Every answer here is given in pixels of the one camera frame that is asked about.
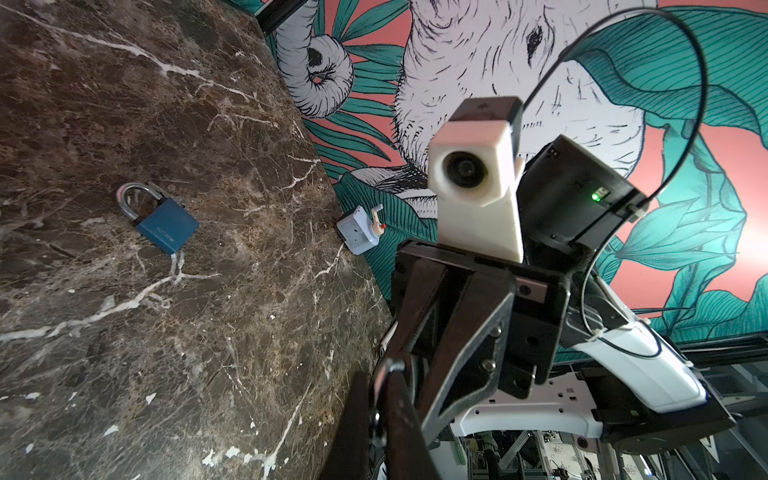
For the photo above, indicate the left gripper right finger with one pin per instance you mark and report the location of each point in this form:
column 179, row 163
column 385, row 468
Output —
column 407, row 456

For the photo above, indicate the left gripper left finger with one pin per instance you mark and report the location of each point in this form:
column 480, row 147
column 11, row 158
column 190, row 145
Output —
column 348, row 458

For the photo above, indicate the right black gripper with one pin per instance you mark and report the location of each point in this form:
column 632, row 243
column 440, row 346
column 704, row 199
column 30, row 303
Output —
column 470, row 325

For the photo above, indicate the blue padlock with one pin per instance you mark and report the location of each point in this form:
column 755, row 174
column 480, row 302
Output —
column 169, row 226

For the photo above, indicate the dark padlock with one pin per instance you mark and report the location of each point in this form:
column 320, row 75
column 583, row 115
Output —
column 384, row 368

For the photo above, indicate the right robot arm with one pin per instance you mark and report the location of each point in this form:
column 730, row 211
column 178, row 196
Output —
column 613, row 378

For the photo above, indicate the blue grey toy box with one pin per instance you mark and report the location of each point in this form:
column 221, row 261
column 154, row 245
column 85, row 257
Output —
column 361, row 230

